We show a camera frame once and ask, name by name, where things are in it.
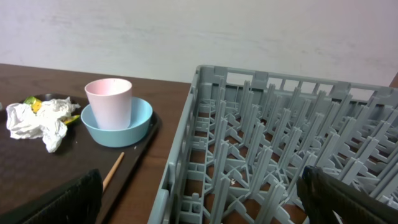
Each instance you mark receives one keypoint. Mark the yellow green snack wrapper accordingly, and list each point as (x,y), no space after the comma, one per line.
(61,109)

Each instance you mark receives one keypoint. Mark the grey dishwasher rack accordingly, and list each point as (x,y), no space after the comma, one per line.
(245,137)

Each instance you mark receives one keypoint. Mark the light blue bowl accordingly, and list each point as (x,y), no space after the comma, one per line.
(141,114)

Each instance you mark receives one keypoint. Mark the wooden chopstick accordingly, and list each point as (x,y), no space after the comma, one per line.
(110,174)

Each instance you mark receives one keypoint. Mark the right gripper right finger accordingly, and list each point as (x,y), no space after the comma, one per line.
(325,198)

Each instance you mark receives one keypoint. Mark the pink plastic cup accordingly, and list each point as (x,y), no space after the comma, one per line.
(110,101)

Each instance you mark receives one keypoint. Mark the crumpled white tissue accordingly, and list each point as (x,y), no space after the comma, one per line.
(22,123)

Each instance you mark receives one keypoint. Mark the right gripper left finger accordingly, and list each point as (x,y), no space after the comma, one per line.
(76,202)

